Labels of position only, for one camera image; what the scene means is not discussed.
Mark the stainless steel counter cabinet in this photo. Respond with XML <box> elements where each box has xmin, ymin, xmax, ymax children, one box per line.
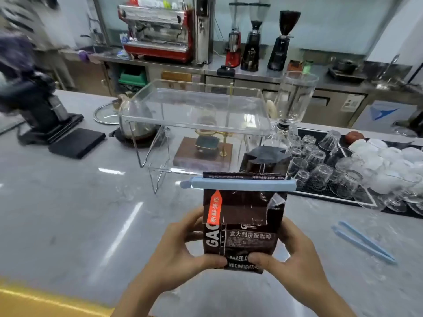
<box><xmin>89</xmin><ymin>51</ymin><xmax>423</xmax><ymax>129</ymax></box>

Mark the person's right hand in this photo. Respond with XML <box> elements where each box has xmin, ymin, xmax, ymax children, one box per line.
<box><xmin>247</xmin><ymin>216</ymin><xmax>332</xmax><ymax>310</ymax></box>

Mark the green plastic bin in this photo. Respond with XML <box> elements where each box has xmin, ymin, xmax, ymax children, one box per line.
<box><xmin>118</xmin><ymin>70</ymin><xmax>148</xmax><ymax>86</ymax></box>

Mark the white panel with blue mark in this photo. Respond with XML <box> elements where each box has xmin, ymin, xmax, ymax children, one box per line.
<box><xmin>352</xmin><ymin>99</ymin><xmax>419</xmax><ymax>134</ymax></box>

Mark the wooden chair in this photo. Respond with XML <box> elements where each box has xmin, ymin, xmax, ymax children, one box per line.
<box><xmin>161</xmin><ymin>70</ymin><xmax>192</xmax><ymax>84</ymax></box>

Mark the brass drip stand wooden base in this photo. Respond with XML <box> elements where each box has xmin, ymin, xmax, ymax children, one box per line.
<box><xmin>172</xmin><ymin>83</ymin><xmax>234</xmax><ymax>174</ymax></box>

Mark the red espresso machine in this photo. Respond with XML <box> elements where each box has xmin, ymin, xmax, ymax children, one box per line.
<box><xmin>117</xmin><ymin>4</ymin><xmax>196</xmax><ymax>63</ymax></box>

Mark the coffee bag with orange label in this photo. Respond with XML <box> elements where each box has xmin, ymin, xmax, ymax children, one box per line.
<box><xmin>202</xmin><ymin>171</ymin><xmax>287</xmax><ymax>274</ymax></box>

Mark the black induction cooker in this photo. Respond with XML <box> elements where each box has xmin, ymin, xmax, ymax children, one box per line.
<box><xmin>327</xmin><ymin>67</ymin><xmax>367</xmax><ymax>84</ymax></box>

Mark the black round kettle base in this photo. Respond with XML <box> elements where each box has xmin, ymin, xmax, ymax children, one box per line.
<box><xmin>109</xmin><ymin>127</ymin><xmax>163</xmax><ymax>149</ymax></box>

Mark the long plain black bar mat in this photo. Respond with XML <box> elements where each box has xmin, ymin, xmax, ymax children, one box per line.
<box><xmin>340</xmin><ymin>135</ymin><xmax>423</xmax><ymax>219</ymax></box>

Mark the cluster of upturned glass cups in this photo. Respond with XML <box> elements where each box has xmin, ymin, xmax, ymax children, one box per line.
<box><xmin>287</xmin><ymin>129</ymin><xmax>367</xmax><ymax>200</ymax></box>

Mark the person's right forearm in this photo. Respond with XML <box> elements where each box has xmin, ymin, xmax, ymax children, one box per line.
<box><xmin>297</xmin><ymin>284</ymin><xmax>357</xmax><ymax>317</ymax></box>

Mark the black grinder clear hopper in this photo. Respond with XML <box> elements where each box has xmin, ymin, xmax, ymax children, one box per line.
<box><xmin>240</xmin><ymin>2</ymin><xmax>271</xmax><ymax>72</ymax></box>

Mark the steel water boiler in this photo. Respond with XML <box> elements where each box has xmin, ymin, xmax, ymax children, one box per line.
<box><xmin>193</xmin><ymin>0</ymin><xmax>216</xmax><ymax>66</ymax></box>

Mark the blue plastic bag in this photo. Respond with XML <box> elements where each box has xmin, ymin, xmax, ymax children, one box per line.
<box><xmin>119</xmin><ymin>33</ymin><xmax>131</xmax><ymax>58</ymax></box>

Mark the glass siphon coffee maker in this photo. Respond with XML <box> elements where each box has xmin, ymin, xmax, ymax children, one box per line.
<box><xmin>264</xmin><ymin>70</ymin><xmax>319</xmax><ymax>155</ymax></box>

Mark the plain black coffee bag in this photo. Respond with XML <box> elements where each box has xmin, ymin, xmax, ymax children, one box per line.
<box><xmin>239</xmin><ymin>145</ymin><xmax>291</xmax><ymax>179</ymax></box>

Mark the teal ceramic dish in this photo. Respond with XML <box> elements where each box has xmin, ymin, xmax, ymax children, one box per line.
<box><xmin>195</xmin><ymin>135</ymin><xmax>220</xmax><ymax>151</ymax></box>

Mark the chrome sink faucet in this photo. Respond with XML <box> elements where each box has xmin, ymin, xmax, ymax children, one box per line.
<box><xmin>375</xmin><ymin>54</ymin><xmax>402</xmax><ymax>89</ymax></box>

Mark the black tamper station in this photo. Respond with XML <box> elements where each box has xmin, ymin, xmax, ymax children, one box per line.
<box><xmin>216</xmin><ymin>62</ymin><xmax>236</xmax><ymax>77</ymax></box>

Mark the red coffee grinder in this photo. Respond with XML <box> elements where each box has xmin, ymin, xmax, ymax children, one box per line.
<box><xmin>225</xmin><ymin>2</ymin><xmax>249</xmax><ymax>68</ymax></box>

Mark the glass lid steel rim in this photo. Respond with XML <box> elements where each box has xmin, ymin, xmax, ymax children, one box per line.
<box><xmin>93</xmin><ymin>101</ymin><xmax>121</xmax><ymax>125</ymax></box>

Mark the black cooking pot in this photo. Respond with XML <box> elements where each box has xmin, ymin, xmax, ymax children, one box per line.
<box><xmin>330</xmin><ymin>57</ymin><xmax>359</xmax><ymax>75</ymax></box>

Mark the person's left hand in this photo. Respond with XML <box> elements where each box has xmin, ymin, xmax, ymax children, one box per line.
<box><xmin>145</xmin><ymin>206</ymin><xmax>229</xmax><ymax>295</ymax></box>

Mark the clear glass kettle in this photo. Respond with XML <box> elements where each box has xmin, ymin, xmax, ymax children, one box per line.
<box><xmin>117</xmin><ymin>94</ymin><xmax>161</xmax><ymax>141</ymax></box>

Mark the blue sealing clip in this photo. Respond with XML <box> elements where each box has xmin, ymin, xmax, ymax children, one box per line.
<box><xmin>331</xmin><ymin>220</ymin><xmax>397</xmax><ymax>265</ymax></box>
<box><xmin>180</xmin><ymin>176</ymin><xmax>297</xmax><ymax>192</ymax></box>

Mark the black grinder dark hopper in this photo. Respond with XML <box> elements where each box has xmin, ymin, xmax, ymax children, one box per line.
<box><xmin>267</xmin><ymin>10</ymin><xmax>302</xmax><ymax>71</ymax></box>

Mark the black white-edged bar mat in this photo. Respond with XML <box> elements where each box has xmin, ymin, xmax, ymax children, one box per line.
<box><xmin>287</xmin><ymin>128</ymin><xmax>379</xmax><ymax>208</ymax></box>

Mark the person's left forearm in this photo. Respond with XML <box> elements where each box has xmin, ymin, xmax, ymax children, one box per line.
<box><xmin>111</xmin><ymin>277</ymin><xmax>176</xmax><ymax>317</ymax></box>

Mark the row of colourful cups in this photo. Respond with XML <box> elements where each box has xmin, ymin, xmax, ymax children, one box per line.
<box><xmin>127</xmin><ymin>0</ymin><xmax>186</xmax><ymax>10</ymax></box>

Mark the clear acrylic shelf rack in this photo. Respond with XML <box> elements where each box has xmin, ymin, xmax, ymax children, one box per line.
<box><xmin>119</xmin><ymin>79</ymin><xmax>273</xmax><ymax>195</ymax></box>

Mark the pile of white ceramic cups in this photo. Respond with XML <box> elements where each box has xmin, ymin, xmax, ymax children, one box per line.
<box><xmin>347</xmin><ymin>137</ymin><xmax>423</xmax><ymax>195</ymax></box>

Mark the black grinder on tray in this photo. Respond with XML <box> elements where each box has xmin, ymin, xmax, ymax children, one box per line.
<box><xmin>0</xmin><ymin>70</ymin><xmax>85</xmax><ymax>146</ymax></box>

